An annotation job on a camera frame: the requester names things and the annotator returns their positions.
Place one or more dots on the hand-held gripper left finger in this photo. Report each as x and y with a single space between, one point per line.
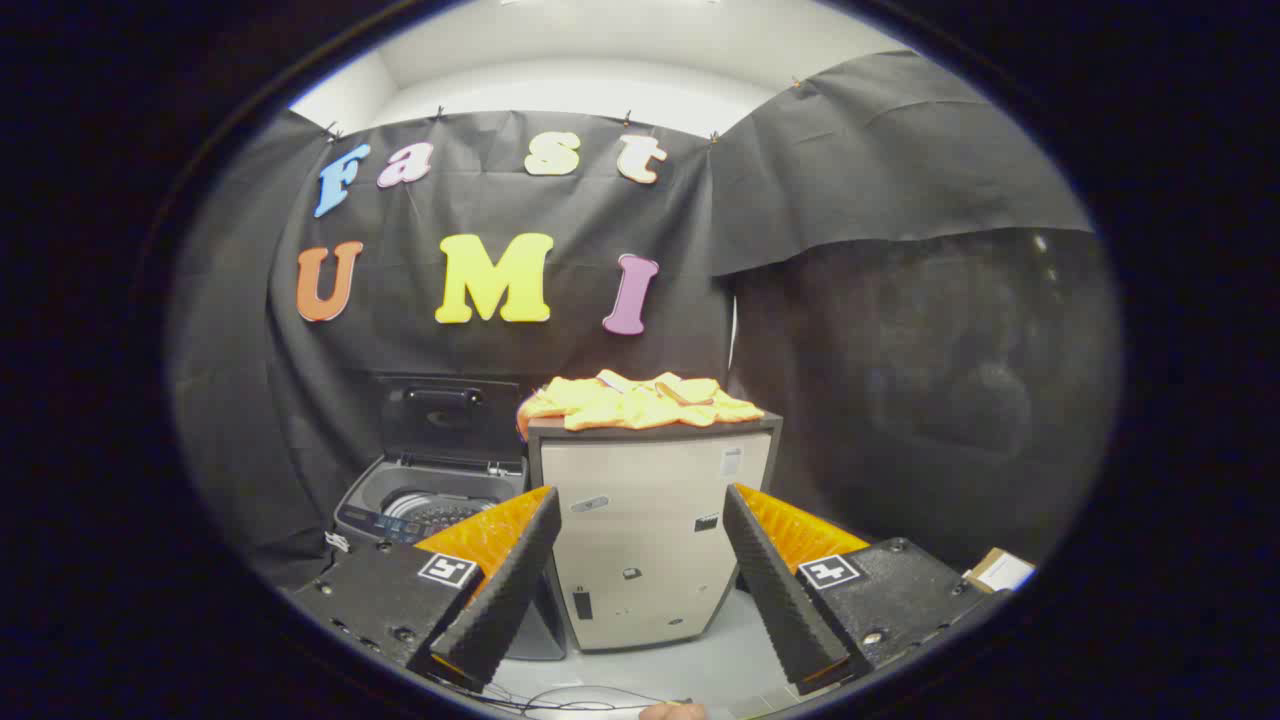
505 590

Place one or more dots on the black backdrop cloth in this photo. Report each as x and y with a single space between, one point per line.
560 210

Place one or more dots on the grey washing machine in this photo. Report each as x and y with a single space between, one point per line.
400 490

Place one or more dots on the orange polo shirt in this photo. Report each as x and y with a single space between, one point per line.
640 403

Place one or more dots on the beige cabinet with dark top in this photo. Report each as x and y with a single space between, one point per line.
650 540

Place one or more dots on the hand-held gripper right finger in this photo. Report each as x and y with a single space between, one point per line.
775 590

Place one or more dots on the cardboard box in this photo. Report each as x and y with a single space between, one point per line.
1000 570

